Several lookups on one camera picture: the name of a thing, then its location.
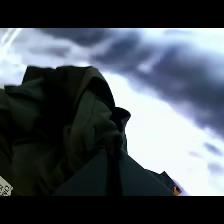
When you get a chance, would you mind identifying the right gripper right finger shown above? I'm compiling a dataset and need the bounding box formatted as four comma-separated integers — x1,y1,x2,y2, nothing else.
117,148,174,197

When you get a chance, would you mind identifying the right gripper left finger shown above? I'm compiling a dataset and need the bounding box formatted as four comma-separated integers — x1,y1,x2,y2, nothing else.
53,148,113,197

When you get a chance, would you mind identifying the dark green garment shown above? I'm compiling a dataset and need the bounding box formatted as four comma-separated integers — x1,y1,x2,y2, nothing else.
0,65,132,197

